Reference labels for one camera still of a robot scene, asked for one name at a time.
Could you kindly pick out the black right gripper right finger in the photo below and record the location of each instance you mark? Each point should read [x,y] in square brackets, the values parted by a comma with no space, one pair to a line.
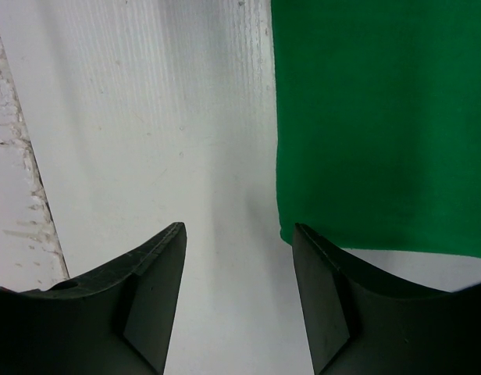
[360,319]

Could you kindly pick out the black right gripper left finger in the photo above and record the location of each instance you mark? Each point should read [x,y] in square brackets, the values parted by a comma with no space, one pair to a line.
[115,319]

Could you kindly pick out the green t shirt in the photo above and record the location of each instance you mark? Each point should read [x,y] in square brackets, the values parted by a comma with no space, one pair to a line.
[379,123]

